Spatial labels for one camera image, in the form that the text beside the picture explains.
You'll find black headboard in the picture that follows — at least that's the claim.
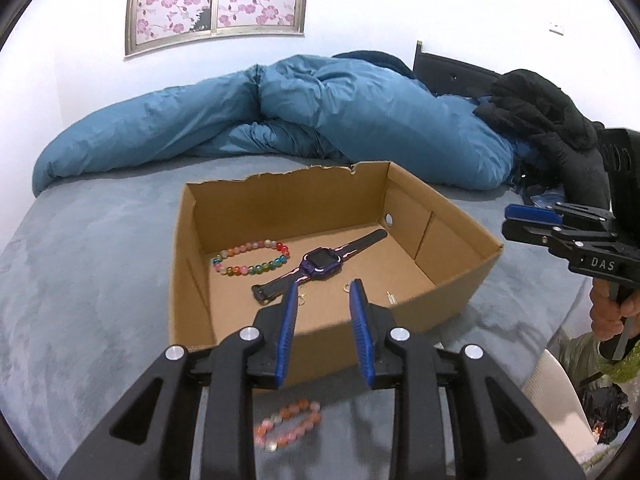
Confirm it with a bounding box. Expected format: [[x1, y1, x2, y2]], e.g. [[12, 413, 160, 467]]
[[412, 40, 507, 99]]

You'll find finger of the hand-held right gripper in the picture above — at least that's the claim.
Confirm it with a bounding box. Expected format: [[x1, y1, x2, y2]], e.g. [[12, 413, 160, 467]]
[[501, 219, 557, 250], [503, 203, 566, 227]]

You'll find person's right hand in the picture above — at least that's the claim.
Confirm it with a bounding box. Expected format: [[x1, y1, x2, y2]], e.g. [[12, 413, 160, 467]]
[[588, 284, 640, 344]]

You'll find blue denim cloth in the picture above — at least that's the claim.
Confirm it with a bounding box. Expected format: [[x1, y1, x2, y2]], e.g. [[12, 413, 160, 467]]
[[515, 170, 572, 209]]

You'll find purple pink smartwatch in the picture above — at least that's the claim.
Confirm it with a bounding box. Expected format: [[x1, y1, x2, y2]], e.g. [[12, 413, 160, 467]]
[[251, 228, 389, 307]]

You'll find pink orange bead bracelet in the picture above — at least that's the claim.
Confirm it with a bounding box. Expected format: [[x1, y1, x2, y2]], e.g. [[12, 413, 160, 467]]
[[253, 398, 322, 452]]

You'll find person's right forearm green sleeve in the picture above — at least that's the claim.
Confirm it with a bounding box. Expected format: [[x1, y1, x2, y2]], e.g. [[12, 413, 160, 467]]
[[600, 339, 640, 387]]

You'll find dark crumpled object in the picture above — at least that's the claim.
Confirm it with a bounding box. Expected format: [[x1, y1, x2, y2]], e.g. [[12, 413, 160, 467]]
[[580, 384, 630, 445]]

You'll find brown cardboard box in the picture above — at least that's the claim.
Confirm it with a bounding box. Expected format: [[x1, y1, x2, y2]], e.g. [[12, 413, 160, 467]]
[[168, 160, 504, 387]]

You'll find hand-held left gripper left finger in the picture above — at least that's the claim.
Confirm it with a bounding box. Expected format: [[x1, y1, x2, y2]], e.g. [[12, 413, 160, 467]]
[[59, 280, 300, 480]]

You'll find person's white trousers leg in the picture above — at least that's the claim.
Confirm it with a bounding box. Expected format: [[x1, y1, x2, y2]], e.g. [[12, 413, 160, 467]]
[[521, 349, 599, 469]]

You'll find multicolour bead bracelet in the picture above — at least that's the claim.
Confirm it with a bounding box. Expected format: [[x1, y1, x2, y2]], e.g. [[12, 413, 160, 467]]
[[211, 239, 291, 279]]

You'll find black clothing pile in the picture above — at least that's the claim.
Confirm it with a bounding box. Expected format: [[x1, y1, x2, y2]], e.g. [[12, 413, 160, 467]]
[[474, 68, 612, 222]]

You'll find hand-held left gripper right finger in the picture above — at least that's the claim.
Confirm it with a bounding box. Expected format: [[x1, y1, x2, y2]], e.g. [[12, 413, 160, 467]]
[[348, 279, 586, 480]]

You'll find blue duvet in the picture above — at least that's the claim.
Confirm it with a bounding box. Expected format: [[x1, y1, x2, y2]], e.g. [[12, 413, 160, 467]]
[[31, 50, 519, 199]]

